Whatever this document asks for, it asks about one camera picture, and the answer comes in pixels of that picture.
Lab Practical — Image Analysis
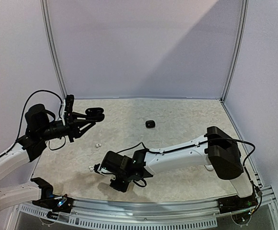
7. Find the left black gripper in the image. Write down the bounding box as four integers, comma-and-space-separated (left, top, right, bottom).
38, 111, 95, 142

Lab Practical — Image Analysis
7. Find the black earbud charging case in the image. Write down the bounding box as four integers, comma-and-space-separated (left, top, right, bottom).
85, 107, 104, 116

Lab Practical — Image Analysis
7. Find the white earbud charging case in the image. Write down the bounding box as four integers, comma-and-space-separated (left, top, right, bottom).
204, 165, 214, 172

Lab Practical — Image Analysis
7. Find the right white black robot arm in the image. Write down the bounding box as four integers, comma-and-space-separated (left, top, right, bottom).
94, 126, 254, 209

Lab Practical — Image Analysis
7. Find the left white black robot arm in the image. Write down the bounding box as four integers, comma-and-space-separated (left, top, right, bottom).
0, 103, 105, 213

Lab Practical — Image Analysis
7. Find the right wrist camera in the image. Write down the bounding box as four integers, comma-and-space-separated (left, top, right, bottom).
93, 163, 107, 176

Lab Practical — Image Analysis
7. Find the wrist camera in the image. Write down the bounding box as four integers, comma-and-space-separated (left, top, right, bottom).
93, 163, 107, 176
58, 94, 75, 120

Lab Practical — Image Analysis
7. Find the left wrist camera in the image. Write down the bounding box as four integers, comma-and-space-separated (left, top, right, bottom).
58, 94, 75, 120

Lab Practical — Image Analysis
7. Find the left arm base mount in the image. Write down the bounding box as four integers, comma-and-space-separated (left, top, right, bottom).
31, 177, 74, 214

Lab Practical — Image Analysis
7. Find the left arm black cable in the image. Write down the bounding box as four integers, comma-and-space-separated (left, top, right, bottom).
0, 90, 67, 163

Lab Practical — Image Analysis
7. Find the aluminium front rail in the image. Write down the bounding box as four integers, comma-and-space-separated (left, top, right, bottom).
7, 186, 278, 230

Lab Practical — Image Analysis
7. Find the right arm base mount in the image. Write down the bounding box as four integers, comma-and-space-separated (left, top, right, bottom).
217, 195, 259, 214

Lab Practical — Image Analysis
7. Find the left aluminium frame post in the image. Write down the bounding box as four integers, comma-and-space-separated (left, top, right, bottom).
40, 0, 67, 98

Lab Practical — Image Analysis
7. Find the aluminium frame post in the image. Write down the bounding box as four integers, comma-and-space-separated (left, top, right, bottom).
220, 0, 249, 104
40, 0, 67, 98

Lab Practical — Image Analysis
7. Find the right aluminium frame post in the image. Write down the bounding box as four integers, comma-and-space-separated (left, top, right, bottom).
220, 0, 249, 104

